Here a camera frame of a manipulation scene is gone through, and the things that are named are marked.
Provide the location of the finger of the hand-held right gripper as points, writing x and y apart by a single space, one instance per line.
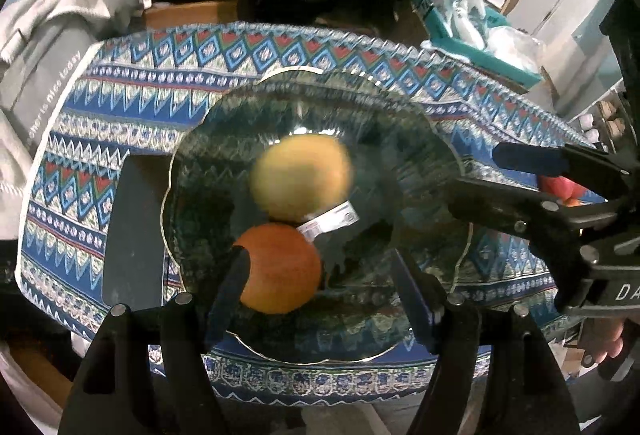
530 160
500 205

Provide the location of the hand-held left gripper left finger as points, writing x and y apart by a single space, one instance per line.
227 287

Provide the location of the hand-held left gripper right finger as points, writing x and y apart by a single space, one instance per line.
412 297

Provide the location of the red apple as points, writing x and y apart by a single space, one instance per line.
560 186

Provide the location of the large orange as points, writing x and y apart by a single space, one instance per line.
282 270

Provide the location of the clear glass bowl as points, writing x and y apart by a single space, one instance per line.
400 150

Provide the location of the person's right hand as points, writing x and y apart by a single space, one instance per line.
602 340

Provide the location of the teal box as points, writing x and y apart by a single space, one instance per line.
500 62

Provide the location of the dark flat slab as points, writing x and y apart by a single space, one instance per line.
132 230

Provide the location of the white paper label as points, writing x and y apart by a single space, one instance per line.
332 220

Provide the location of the clear plastic bag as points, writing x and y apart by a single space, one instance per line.
515 47

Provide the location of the blue patterned tablecloth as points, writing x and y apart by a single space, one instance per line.
150 80

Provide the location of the wooden drawer box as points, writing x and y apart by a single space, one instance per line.
195 12

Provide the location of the beige hoodie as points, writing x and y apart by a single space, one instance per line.
35 45

